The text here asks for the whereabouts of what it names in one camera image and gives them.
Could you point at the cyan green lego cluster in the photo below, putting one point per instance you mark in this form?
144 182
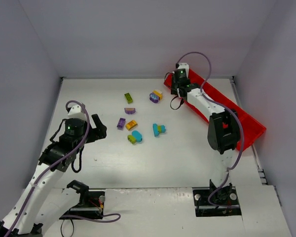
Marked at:
158 129

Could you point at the purple rectangular lego brick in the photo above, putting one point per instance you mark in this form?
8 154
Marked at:
121 123

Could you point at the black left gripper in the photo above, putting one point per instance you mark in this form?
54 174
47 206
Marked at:
94 132

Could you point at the orange curved lego brick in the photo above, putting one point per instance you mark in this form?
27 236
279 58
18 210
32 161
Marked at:
131 125

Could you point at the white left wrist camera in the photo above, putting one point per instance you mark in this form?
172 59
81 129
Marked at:
76 112

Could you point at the green long lego brick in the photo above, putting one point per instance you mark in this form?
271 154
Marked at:
128 98

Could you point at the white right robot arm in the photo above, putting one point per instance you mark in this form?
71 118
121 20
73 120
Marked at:
225 133

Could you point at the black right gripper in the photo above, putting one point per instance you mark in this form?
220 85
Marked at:
175 87

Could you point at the cyan lego with green brick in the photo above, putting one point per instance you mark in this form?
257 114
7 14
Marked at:
135 137

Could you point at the purple yellow white lego stack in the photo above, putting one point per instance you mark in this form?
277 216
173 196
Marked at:
155 96

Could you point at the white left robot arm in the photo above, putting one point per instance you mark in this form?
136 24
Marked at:
33 215

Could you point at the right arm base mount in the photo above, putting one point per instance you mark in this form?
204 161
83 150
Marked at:
225 202

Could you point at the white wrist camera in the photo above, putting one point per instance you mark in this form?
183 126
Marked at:
76 112
183 65

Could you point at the purple half-round lego brick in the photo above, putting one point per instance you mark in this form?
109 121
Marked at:
130 111

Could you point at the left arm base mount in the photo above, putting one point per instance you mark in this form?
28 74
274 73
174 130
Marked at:
90 204

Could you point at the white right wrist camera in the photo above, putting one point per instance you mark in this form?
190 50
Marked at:
183 65

